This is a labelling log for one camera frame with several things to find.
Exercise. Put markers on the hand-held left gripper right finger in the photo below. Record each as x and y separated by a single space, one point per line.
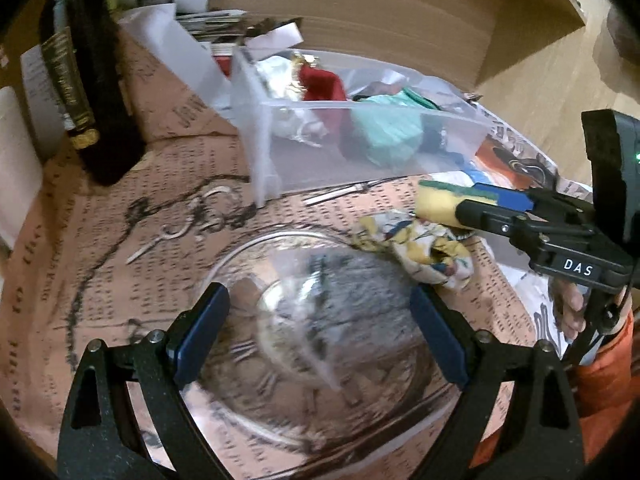
440 330

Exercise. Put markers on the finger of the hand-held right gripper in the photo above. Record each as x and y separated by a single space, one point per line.
490 222
502 199

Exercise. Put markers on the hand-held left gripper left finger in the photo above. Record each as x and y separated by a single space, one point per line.
200 330

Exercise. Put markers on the yellow sponge green scouring pad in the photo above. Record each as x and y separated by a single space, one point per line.
440 205

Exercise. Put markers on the person's right forearm orange sleeve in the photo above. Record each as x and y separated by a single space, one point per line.
600 400

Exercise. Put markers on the person's right hand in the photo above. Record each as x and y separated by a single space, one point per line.
570 307

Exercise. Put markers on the colourful printed paper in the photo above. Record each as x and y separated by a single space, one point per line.
520 160

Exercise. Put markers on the floral yellow white cloth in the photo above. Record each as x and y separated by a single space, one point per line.
425 252

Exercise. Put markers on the dark cloth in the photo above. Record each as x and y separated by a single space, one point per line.
440 135

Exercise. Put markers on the newsprint pattern tablecloth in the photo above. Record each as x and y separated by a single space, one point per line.
125 280

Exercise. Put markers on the metal scissors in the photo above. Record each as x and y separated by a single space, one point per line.
175 232

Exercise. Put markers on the clear glass bowl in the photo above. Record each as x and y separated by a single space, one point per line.
300 285

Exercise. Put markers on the teal cloth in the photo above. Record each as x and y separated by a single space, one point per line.
385 130

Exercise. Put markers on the clear plastic storage bin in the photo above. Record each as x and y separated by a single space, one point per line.
310 165

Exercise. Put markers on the red cloth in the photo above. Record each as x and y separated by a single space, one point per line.
325 85

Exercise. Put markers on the white paper sheet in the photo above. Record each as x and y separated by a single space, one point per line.
17 170

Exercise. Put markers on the white silver cloth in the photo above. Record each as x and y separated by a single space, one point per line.
280 77

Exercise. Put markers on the dark bottle with gold label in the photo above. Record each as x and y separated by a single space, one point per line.
100 85

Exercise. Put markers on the translucent white plastic sheet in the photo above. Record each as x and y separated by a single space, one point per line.
185 55

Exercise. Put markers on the white paper strip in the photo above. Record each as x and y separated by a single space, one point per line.
277 35

